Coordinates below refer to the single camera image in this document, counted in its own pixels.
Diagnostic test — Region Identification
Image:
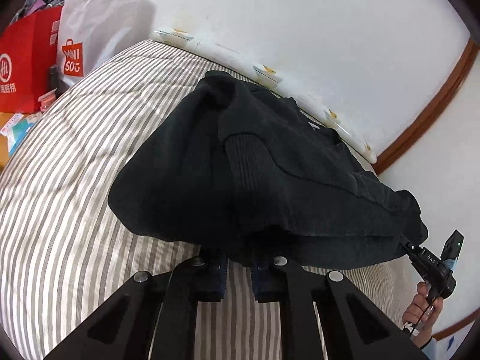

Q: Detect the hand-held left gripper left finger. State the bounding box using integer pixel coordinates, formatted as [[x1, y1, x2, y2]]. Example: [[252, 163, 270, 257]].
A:
[[45, 247, 229, 360]]

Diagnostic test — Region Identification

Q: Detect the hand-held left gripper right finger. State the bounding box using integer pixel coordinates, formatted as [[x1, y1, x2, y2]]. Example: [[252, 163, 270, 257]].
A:
[[252, 253, 430, 360]]

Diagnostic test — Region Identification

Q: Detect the black sweatshirt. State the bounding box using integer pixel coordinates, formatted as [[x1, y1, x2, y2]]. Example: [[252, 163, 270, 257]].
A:
[[107, 70, 429, 271]]

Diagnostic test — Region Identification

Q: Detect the person's right hand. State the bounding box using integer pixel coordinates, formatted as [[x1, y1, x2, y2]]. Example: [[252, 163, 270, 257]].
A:
[[403, 281, 441, 347]]

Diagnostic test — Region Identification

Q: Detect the brown wooden baseboard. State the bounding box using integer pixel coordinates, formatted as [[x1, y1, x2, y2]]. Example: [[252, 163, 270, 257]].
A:
[[431, 313, 479, 342]]

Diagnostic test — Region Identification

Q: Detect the striped quilted mat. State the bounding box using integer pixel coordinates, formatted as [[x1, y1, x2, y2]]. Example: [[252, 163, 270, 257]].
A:
[[0, 38, 421, 360]]

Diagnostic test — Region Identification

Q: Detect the cardboard box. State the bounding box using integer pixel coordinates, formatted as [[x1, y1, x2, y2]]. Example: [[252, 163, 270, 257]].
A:
[[0, 110, 23, 171]]

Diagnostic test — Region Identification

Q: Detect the blue white paper packet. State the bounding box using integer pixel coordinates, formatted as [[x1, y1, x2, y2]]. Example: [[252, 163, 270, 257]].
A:
[[0, 114, 40, 154]]

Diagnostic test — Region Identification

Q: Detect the white plastic shopping bag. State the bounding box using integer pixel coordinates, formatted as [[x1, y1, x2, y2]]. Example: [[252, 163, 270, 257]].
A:
[[56, 0, 149, 90]]

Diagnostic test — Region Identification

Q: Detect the red paper bag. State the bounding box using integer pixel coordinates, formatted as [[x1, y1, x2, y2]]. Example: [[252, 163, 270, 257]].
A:
[[0, 5, 64, 114]]

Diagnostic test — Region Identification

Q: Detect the brown wooden door frame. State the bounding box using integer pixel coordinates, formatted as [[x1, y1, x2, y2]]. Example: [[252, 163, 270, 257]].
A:
[[375, 37, 480, 175]]

